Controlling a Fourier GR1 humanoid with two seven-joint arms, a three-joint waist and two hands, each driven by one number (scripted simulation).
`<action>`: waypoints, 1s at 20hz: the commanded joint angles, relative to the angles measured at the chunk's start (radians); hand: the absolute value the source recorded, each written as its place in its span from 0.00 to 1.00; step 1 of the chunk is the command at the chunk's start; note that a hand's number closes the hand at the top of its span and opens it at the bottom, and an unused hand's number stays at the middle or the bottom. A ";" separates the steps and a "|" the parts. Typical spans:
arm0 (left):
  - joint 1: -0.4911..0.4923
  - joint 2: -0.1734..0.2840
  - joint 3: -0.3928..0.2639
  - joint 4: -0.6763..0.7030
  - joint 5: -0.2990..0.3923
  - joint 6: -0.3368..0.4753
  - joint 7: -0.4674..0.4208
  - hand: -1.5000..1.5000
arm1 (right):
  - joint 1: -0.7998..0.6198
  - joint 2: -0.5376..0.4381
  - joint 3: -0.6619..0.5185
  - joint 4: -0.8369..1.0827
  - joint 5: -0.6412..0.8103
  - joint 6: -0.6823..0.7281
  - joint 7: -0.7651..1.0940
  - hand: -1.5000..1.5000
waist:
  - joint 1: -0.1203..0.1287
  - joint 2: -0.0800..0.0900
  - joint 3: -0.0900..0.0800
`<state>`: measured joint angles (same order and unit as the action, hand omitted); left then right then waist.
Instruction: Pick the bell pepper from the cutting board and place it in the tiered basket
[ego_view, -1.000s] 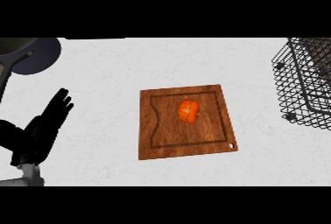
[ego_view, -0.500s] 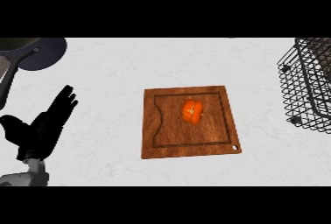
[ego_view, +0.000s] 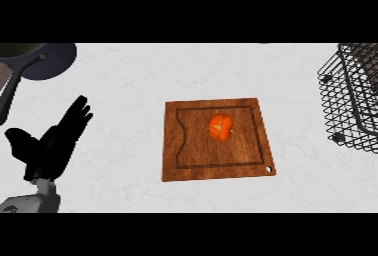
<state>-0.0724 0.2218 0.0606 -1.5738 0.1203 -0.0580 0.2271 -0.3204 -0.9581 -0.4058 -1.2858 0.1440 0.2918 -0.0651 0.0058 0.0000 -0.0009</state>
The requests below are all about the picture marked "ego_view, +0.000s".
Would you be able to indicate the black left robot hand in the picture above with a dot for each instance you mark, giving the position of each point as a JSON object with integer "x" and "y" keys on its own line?
{"x": 55, "y": 143}

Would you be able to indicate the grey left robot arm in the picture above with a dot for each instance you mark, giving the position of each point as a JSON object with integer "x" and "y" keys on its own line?
{"x": 34, "y": 199}

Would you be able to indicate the brown wooden cutting board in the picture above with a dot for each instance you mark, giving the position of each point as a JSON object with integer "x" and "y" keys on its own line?
{"x": 222, "y": 151}

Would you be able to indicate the orange bell pepper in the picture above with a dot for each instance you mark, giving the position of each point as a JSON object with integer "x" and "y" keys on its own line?
{"x": 220, "y": 127}

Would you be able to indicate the dark grey frying pan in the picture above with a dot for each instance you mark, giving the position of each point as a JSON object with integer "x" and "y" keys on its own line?
{"x": 16, "y": 71}

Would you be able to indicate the dark blue round plate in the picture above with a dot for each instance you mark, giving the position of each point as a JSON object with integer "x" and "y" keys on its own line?
{"x": 52, "y": 63}

